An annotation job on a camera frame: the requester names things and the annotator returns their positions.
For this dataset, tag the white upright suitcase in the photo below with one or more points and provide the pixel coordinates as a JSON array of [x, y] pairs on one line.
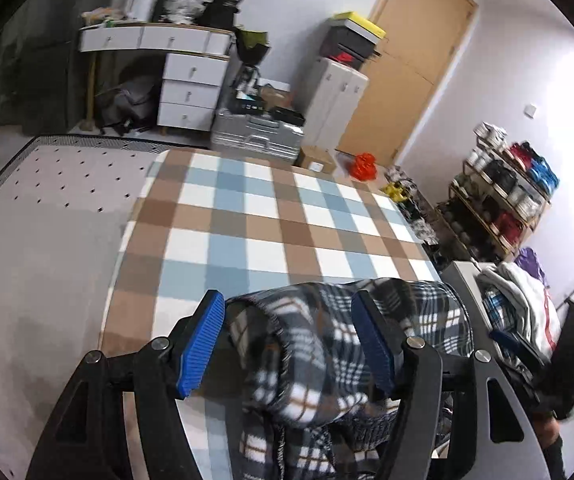
[[334, 105]]

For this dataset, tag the white wall switch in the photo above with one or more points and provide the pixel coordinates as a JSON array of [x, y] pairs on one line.
[[530, 110]]

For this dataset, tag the black flat tray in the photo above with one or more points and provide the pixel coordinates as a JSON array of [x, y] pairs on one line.
[[287, 116]]

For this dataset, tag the wooden door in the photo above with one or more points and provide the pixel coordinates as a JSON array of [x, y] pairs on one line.
[[417, 60]]

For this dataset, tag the grey dotted floor rug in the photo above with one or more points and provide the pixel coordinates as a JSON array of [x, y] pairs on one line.
[[77, 175]]

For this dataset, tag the yellow shoe box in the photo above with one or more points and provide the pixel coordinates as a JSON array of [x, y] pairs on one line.
[[359, 22]]

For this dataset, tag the red plastic bag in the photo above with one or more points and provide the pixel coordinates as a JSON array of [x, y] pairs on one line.
[[364, 166]]

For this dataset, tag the silver ribbed suitcase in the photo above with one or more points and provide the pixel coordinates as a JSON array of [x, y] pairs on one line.
[[252, 135]]

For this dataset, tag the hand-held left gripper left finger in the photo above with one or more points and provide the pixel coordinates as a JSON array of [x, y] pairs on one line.
[[202, 345]]

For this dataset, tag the small cardboard box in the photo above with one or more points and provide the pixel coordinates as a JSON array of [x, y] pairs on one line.
[[317, 159]]

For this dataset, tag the pile of folded clothes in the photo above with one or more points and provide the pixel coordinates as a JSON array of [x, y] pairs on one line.
[[522, 295]]

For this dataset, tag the white desk with drawers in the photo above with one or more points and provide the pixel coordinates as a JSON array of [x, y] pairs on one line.
[[192, 75]]

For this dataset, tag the black shoe box red logo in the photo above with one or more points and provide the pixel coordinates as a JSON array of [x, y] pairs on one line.
[[339, 56]]

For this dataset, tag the brown blue checked blanket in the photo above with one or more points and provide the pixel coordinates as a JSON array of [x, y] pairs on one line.
[[267, 230]]

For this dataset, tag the white electric kettle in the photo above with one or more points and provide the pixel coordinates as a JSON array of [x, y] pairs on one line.
[[142, 4]]

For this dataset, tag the person's right forearm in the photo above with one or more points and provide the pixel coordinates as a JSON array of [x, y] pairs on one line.
[[552, 430]]

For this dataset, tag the dark bag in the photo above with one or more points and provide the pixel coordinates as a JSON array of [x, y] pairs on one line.
[[127, 105]]

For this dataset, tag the black box with lights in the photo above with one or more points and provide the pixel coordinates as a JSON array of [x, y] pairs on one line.
[[249, 105]]

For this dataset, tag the scattered shoes pile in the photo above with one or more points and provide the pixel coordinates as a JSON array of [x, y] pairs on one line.
[[412, 210]]

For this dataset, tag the brown gift box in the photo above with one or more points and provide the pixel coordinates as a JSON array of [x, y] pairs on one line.
[[274, 94]]

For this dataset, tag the green wrapped bouquet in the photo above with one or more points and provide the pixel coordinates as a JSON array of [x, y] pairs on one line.
[[252, 42]]

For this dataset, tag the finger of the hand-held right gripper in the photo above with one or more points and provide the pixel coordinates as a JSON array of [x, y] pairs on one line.
[[524, 377], [512, 344]]

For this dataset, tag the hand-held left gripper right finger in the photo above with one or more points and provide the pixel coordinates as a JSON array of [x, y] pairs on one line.
[[374, 345]]

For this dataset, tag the plaid knit cardigan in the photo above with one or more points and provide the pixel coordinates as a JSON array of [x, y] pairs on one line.
[[307, 360]]

